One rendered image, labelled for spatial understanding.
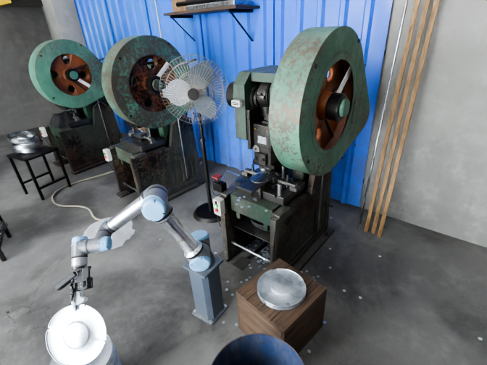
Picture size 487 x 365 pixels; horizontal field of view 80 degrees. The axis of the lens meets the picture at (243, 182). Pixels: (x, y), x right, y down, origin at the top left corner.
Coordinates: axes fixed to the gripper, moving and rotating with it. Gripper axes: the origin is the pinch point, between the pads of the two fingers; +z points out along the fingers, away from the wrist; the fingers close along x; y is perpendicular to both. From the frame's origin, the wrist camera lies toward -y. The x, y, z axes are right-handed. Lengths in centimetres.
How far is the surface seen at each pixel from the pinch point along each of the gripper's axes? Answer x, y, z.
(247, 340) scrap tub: -9, 82, 26
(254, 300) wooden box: 19, 90, 13
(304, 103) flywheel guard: -45, 122, -75
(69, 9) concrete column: 257, -126, -482
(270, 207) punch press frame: 33, 113, -43
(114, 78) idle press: 52, 7, -173
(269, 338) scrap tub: -11, 92, 27
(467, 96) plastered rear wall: 12, 271, -102
